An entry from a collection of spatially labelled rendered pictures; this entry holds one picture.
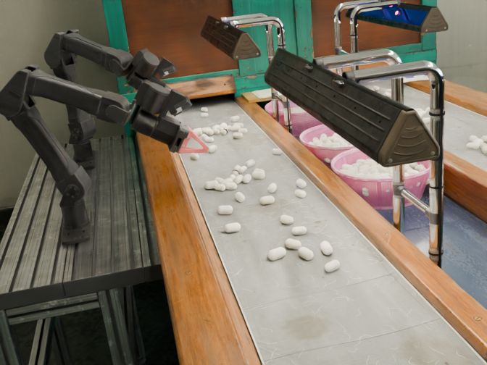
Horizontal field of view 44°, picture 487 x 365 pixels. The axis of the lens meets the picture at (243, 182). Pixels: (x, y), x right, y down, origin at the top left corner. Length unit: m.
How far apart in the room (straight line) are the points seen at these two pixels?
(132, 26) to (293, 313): 1.63
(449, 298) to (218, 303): 0.38
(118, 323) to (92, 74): 2.13
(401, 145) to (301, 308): 0.39
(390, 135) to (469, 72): 3.25
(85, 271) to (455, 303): 0.82
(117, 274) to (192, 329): 0.46
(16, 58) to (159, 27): 1.17
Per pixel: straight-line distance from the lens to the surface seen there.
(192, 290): 1.10
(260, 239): 1.31
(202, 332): 0.99
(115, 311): 1.47
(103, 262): 1.48
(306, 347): 0.97
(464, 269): 1.31
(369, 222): 1.29
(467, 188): 1.55
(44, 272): 1.50
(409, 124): 0.79
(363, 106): 0.88
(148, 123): 1.53
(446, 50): 3.92
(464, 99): 2.24
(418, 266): 1.13
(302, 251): 1.20
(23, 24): 3.41
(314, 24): 2.58
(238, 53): 1.70
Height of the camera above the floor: 1.31
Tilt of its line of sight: 21 degrees down
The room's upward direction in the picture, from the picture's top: 6 degrees counter-clockwise
